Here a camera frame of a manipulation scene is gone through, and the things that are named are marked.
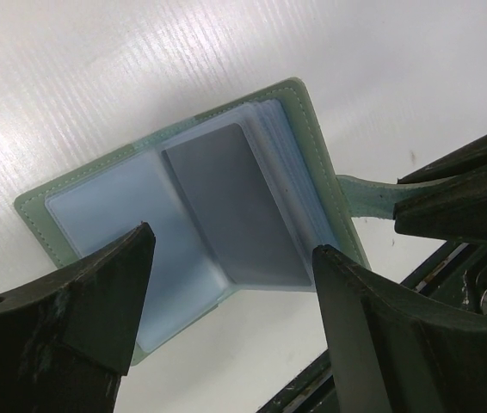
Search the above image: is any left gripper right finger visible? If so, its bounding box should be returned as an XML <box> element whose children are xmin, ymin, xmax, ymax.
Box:
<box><xmin>312</xmin><ymin>245</ymin><xmax>487</xmax><ymax>412</ymax></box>

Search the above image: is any sage green card holder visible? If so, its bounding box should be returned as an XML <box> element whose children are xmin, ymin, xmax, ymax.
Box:
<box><xmin>14</xmin><ymin>78</ymin><xmax>401</xmax><ymax>363</ymax></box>

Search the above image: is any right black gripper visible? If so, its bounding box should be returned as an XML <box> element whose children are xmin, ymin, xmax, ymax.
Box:
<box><xmin>394</xmin><ymin>134</ymin><xmax>487</xmax><ymax>327</ymax></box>

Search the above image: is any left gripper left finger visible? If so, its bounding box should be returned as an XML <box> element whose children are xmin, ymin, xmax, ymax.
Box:
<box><xmin>0</xmin><ymin>223</ymin><xmax>156</xmax><ymax>412</ymax></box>

